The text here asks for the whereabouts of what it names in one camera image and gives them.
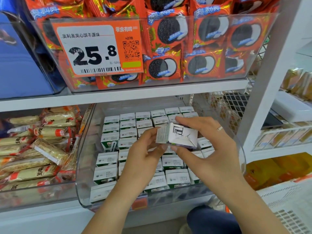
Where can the person's right hand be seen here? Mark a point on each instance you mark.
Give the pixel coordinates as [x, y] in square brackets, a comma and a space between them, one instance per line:
[209, 156]

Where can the person's left hand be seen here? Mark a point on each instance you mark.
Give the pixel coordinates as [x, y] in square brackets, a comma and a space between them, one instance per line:
[141, 165]

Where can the rows of white juice cartons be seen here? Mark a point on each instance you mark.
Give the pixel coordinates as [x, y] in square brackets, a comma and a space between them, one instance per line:
[112, 143]

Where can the blueberry juice carton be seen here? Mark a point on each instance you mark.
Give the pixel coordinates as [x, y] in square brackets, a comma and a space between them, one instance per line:
[176, 135]

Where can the person's left forearm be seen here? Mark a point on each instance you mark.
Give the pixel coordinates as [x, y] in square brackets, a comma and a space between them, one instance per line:
[109, 219]

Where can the person's blue jeans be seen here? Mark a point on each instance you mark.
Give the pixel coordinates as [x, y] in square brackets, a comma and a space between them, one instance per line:
[209, 222]

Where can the person's right white shoe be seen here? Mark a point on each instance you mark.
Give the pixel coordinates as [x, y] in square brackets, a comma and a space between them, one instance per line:
[184, 228]

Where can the small orange price tag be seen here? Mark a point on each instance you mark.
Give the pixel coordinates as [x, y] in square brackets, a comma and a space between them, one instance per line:
[139, 202]

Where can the clear plastic display bin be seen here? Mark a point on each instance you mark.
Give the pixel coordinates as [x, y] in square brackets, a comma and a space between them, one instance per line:
[34, 195]
[85, 190]

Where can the yellow orange snack packet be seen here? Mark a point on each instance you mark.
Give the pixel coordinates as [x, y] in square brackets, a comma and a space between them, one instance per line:
[278, 173]

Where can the white flat box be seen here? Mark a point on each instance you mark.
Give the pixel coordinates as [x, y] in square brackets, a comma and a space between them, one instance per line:
[292, 107]

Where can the pile of yellow wafer bars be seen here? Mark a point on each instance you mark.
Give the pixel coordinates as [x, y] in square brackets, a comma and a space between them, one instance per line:
[34, 146]

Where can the stack of red cookie packets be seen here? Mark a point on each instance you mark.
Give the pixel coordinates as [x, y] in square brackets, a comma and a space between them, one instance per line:
[209, 41]

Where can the large white orange price tag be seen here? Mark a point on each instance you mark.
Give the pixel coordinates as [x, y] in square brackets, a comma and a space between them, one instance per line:
[92, 48]

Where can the blue cardboard display box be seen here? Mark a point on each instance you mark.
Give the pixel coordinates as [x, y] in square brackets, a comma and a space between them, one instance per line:
[24, 61]

